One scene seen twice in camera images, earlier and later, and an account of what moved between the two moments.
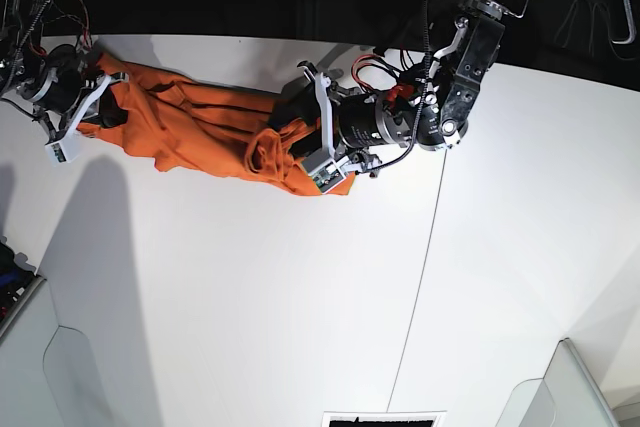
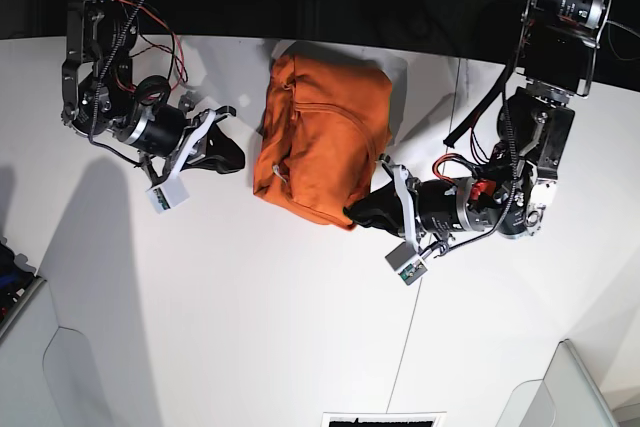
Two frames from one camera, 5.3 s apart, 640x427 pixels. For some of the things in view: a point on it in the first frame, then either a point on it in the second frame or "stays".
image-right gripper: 356,126 to 431,208
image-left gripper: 64,83 to 165,137
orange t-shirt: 209,126 to 325,124
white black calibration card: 434,418 stays
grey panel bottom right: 568,395 stays
